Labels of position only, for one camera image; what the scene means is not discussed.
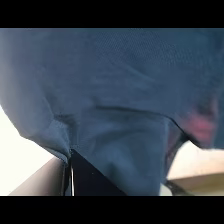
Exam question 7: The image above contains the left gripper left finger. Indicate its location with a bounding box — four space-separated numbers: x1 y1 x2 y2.
9 155 68 197

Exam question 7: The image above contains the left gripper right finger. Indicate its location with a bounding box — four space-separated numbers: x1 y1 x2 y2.
69 148 128 197

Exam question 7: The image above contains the dark blue garment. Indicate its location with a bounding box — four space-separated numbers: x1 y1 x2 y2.
0 28 224 197

